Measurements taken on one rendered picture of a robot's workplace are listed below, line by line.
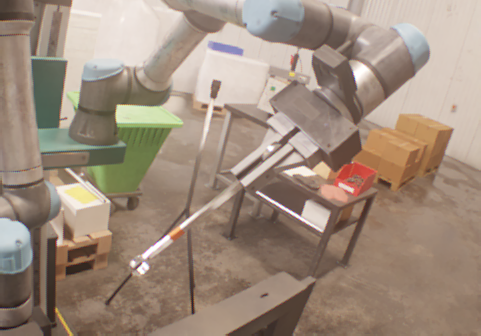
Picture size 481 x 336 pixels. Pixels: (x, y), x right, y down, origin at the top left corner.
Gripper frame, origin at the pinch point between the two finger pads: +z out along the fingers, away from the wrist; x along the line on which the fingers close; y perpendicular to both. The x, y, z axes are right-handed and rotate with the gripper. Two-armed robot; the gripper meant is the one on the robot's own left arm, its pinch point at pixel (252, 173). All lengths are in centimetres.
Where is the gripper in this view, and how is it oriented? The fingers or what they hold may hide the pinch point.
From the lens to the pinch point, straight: 54.2
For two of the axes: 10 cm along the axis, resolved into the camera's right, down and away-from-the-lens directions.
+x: -5.3, -5.7, 6.3
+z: -7.8, 6.2, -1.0
